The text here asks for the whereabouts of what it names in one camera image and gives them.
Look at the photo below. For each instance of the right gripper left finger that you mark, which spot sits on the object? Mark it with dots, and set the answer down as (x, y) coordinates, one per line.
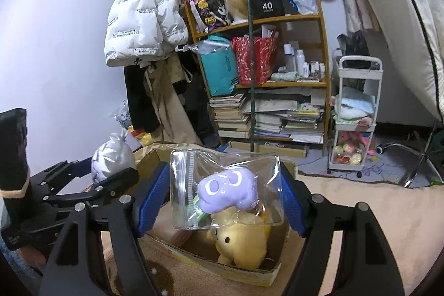
(76, 265)

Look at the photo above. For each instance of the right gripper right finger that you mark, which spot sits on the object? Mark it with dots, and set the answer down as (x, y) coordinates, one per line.
(366, 263)

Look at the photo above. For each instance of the yellow plush toy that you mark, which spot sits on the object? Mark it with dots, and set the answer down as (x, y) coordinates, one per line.
(241, 237)

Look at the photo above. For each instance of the purple plush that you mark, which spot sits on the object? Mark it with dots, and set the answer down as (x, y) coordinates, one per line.
(211, 189)

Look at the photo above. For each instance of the cardboard storage box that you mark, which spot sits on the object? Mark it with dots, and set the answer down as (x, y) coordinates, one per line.
(191, 246)

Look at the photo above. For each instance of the pile of magazines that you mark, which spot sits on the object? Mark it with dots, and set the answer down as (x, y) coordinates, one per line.
(295, 114)

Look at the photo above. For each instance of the beige trench coat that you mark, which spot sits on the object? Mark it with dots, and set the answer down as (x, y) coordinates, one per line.
(175, 126)

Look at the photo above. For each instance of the white rolling cart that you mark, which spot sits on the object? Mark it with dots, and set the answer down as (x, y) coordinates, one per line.
(355, 110)

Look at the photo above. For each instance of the stack of books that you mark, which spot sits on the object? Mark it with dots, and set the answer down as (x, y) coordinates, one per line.
(231, 120)

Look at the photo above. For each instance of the wooden bookshelf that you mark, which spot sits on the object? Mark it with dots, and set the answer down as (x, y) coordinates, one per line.
(301, 57)

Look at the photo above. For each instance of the white puffer jacket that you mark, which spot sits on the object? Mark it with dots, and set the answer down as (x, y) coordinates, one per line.
(141, 31)

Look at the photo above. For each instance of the red gift bag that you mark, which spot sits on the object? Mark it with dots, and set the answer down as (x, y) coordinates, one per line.
(264, 52)

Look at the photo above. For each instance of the teal shopping bag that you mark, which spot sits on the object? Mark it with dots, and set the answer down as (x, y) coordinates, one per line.
(219, 65)

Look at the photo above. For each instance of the white folded mattress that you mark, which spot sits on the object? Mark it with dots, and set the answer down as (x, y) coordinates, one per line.
(413, 30)

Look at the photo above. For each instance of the anime print bag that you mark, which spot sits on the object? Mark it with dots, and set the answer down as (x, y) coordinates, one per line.
(209, 14)

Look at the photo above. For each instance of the black box numbered 40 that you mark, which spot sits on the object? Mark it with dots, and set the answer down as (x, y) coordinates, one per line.
(267, 8)

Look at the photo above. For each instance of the green vertical pole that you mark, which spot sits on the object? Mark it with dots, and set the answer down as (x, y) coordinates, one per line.
(252, 77)

